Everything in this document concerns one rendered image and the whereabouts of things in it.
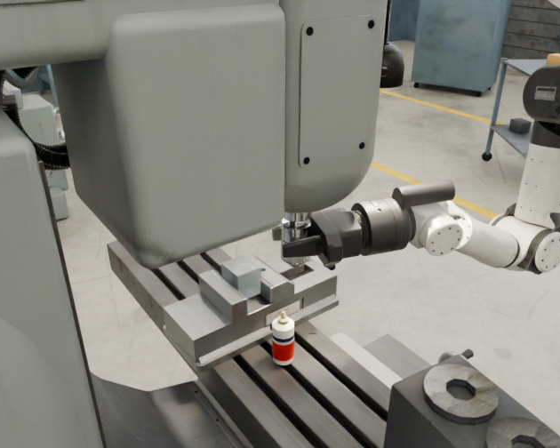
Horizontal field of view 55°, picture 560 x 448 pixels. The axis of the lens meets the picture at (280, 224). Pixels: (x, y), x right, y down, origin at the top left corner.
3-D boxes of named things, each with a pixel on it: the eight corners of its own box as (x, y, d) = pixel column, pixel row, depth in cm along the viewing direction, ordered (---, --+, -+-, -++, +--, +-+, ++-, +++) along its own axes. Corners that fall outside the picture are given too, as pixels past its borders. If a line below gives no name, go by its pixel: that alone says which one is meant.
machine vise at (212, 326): (298, 273, 125) (299, 232, 120) (341, 304, 115) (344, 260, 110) (162, 332, 107) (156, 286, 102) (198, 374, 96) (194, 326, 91)
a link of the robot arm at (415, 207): (367, 231, 94) (425, 221, 96) (395, 270, 85) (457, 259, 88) (376, 175, 87) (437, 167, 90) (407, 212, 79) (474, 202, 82)
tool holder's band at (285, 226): (276, 222, 84) (276, 216, 84) (304, 218, 85) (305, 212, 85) (286, 236, 80) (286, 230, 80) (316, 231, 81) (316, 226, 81)
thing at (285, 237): (276, 252, 87) (276, 222, 84) (304, 247, 88) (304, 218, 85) (286, 267, 83) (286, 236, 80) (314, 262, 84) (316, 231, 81)
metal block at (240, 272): (244, 279, 109) (243, 254, 106) (260, 292, 105) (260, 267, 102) (222, 288, 106) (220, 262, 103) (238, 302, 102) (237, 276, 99)
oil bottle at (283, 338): (285, 348, 102) (285, 301, 97) (298, 360, 100) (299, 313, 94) (268, 356, 100) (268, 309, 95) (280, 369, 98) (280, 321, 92)
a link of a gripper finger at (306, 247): (281, 241, 80) (320, 235, 82) (282, 259, 82) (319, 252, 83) (284, 246, 79) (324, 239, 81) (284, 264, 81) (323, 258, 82)
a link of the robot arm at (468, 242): (386, 210, 94) (437, 230, 100) (410, 240, 87) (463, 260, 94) (408, 180, 91) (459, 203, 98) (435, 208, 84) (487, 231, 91)
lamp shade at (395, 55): (410, 81, 87) (414, 41, 84) (390, 90, 82) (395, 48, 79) (370, 76, 90) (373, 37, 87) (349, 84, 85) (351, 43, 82)
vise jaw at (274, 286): (259, 267, 115) (259, 251, 113) (294, 293, 106) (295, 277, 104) (236, 276, 112) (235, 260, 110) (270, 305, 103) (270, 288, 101)
